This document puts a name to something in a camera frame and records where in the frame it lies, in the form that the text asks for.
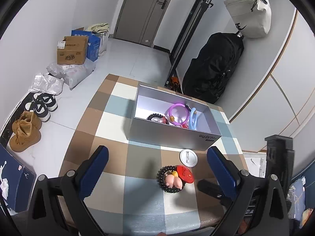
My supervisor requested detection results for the folded beige cloth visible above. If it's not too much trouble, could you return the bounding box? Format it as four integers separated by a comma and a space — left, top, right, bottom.
85, 23, 109, 34

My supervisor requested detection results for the checkered plaid tablecloth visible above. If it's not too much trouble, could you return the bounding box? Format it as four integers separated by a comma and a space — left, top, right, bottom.
57, 73, 249, 236

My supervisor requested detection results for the pink pig doll keychain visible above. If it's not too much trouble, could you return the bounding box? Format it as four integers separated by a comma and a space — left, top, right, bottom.
164, 171, 183, 190

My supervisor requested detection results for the white round badge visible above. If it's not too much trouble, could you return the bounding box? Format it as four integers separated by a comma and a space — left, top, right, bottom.
179, 149, 198, 168

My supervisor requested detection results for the black tripod stand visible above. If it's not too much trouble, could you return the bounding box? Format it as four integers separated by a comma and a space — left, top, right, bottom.
166, 0, 214, 84

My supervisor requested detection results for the beige canvas bag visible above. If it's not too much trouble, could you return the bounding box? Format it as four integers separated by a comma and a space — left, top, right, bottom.
224, 0, 272, 38

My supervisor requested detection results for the grey parcel bag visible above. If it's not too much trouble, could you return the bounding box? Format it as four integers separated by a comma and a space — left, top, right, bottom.
46, 59, 97, 89

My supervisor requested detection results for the grey cardboard storage box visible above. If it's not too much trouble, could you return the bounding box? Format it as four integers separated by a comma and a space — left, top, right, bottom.
127, 84, 221, 151

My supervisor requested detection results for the silver crumpled parcel bag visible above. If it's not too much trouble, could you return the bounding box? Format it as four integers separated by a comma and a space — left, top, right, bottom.
29, 74, 64, 95

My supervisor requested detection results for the black backpack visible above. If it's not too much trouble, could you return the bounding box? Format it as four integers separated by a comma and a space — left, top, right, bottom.
182, 32, 244, 104

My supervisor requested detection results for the grey brown door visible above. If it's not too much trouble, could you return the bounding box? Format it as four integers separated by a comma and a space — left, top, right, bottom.
114, 0, 171, 47

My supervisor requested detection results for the tan suede boot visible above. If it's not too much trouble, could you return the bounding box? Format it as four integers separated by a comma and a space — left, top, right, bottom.
9, 124, 41, 152
12, 111, 42, 133

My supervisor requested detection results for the orange black tool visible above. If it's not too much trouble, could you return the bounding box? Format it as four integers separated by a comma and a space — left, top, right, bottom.
167, 76, 182, 93

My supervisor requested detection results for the blue cardboard box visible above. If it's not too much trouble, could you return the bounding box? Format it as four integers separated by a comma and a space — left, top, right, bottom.
71, 30, 101, 62

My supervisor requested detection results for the purple ring bracelet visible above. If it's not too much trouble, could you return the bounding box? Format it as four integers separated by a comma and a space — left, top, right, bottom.
167, 103, 190, 126

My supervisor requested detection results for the light blue ring bracelet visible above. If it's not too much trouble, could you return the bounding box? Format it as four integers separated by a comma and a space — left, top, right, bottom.
187, 106, 198, 131

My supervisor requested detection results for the navy jordan shopping bag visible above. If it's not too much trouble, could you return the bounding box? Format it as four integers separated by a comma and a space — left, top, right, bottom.
0, 146, 36, 213

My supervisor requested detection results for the black white sneaker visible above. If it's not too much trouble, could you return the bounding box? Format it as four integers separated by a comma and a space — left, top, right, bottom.
25, 101, 51, 122
33, 93, 58, 111

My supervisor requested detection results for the white plastic bag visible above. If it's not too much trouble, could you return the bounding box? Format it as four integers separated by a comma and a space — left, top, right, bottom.
97, 31, 109, 56

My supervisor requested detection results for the brown cardboard box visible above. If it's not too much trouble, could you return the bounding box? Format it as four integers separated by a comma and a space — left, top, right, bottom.
57, 36, 88, 65

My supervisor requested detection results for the large black bead bracelet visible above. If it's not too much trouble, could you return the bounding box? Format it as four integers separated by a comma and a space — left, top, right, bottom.
156, 166, 185, 195

